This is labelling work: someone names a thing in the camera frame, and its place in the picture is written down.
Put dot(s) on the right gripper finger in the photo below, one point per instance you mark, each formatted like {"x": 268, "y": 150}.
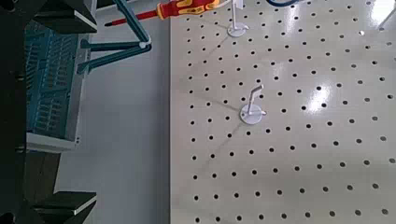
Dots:
{"x": 68, "y": 207}
{"x": 68, "y": 17}

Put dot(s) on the red yellow screwdriver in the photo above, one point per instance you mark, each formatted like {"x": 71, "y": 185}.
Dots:
{"x": 186, "y": 7}

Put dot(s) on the white peg hook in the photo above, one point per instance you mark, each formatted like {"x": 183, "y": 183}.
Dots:
{"x": 251, "y": 114}
{"x": 237, "y": 30}

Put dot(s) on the cream perforated pegboard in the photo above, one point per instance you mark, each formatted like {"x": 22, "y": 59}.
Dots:
{"x": 311, "y": 155}

